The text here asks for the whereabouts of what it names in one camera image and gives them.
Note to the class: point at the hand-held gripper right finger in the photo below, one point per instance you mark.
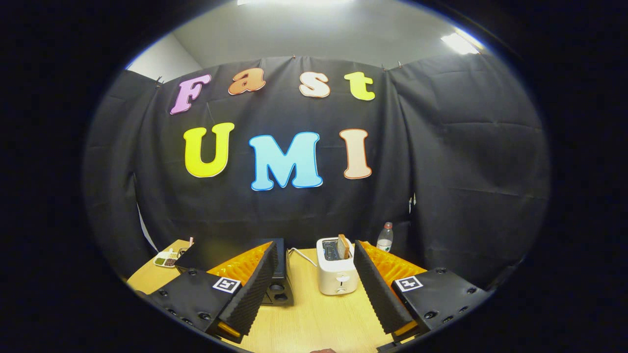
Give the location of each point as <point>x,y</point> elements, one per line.
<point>379,294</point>

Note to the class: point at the small ceiling light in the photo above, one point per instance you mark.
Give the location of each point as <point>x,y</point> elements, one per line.
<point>460,44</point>

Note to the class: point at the white toaster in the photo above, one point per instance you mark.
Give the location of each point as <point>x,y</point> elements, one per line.
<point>336,279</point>

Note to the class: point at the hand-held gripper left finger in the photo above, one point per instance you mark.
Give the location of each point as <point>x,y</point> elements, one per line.
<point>255,294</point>

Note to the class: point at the brown bread slice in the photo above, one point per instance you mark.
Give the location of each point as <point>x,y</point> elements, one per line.
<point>344,246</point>

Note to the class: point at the large ceiling light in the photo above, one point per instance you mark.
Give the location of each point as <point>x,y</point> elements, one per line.
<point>294,2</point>

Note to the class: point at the divided white snack dish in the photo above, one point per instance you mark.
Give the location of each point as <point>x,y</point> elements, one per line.
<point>167,259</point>

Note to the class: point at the clear water bottle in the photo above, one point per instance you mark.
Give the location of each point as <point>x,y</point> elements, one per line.
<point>385,241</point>

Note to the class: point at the black toaster oven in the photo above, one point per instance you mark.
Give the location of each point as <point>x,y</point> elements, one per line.
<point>282,264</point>

